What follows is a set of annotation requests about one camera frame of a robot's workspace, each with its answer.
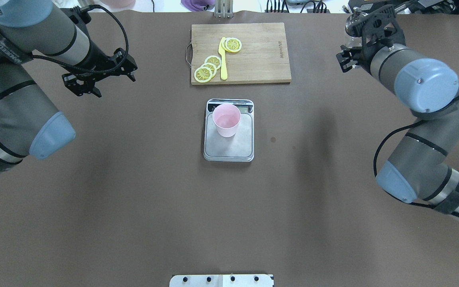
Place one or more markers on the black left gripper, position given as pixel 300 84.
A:
pixel 94 61

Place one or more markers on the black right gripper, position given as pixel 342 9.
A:
pixel 363 58

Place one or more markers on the pink plastic cup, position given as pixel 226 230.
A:
pixel 226 118

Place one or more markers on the clear glass sauce bottle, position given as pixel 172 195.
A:
pixel 355 23

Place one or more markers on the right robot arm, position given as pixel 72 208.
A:
pixel 416 173

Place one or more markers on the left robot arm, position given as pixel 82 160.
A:
pixel 30 124

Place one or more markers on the silver digital kitchen scale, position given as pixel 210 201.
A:
pixel 236 148

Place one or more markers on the bamboo cutting board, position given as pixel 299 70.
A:
pixel 262 59

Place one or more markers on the purple cloth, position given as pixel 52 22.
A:
pixel 198 5

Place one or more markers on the yellow plastic knife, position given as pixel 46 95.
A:
pixel 222 54

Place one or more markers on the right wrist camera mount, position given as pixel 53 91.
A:
pixel 380 27

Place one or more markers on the aluminium frame post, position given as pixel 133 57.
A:
pixel 223 9

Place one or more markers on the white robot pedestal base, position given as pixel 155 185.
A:
pixel 223 280

